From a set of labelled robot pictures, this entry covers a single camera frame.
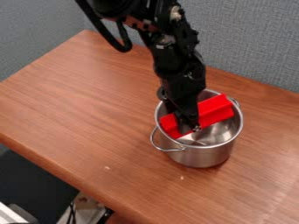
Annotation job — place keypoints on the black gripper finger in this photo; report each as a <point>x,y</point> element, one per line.
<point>187,115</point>
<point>168,105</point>

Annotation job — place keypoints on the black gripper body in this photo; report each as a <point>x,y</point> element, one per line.
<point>180,72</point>

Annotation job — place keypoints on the red rectangular block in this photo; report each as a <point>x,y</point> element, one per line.
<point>213,110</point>

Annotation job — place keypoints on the metal pot with handles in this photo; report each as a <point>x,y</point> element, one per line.
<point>205,147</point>

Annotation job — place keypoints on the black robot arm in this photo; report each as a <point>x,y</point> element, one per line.
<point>160,22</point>

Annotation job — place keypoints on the white object bottom left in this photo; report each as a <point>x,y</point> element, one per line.
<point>9,217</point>

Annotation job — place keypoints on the metal table leg frame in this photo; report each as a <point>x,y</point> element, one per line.
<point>83,211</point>

